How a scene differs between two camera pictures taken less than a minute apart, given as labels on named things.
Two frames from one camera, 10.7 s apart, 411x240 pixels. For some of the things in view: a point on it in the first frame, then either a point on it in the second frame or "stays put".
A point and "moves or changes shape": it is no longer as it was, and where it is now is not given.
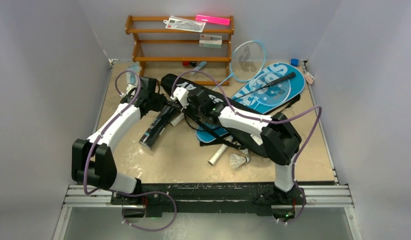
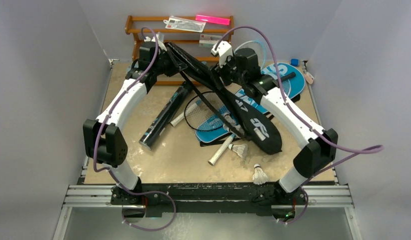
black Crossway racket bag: [222, 135] moves or changes shape
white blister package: [184, 24] stays put
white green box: [210, 41] stays put
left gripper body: [157, 101] to [163, 66]
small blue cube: [294, 62] stays put
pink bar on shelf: [212, 19] stays put
